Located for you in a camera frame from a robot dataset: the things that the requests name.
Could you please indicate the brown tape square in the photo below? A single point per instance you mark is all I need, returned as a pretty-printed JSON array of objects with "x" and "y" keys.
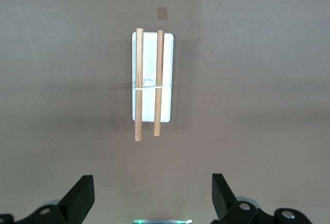
[{"x": 162, "y": 13}]

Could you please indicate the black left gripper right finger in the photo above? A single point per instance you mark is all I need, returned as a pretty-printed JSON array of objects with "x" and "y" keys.
[{"x": 224, "y": 200}]

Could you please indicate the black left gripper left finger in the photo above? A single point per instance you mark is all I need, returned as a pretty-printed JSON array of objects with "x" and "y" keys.
[{"x": 77, "y": 203}]

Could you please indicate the white rack with wooden rods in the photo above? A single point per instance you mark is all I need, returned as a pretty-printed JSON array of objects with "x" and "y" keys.
[{"x": 152, "y": 54}]

